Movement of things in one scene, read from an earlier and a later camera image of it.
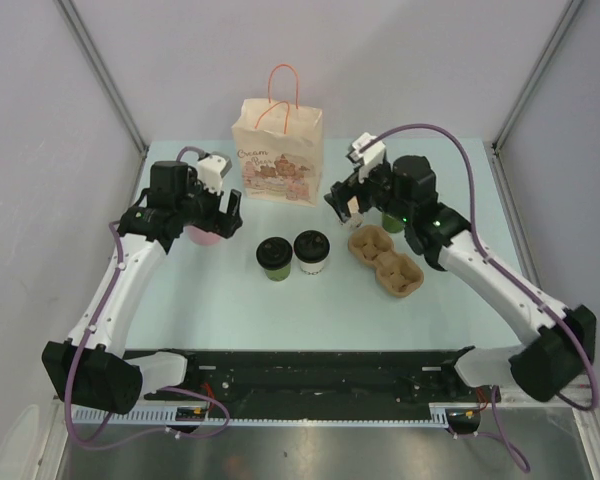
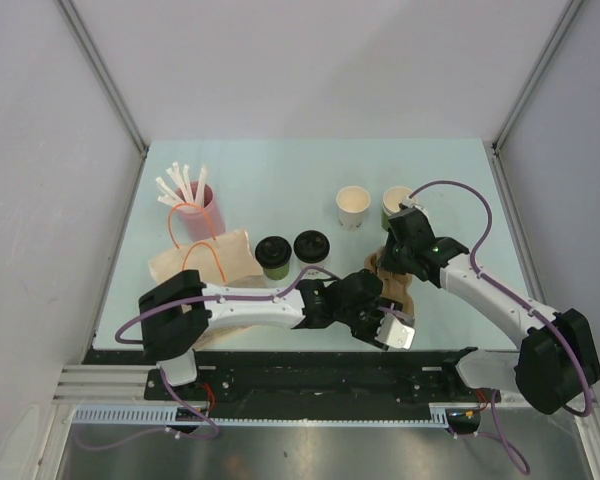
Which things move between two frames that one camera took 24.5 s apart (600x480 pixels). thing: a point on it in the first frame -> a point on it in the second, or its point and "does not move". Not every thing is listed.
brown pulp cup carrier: [398, 273] -> [395, 298]
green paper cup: [278, 275] does not move
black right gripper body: [377, 190] -> [396, 257]
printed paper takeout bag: [278, 144] -> [227, 259]
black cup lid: [274, 252] does not move
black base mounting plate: [331, 379] does not move
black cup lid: [311, 246] does not move
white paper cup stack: [355, 219] does not move
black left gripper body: [202, 210] -> [363, 322]
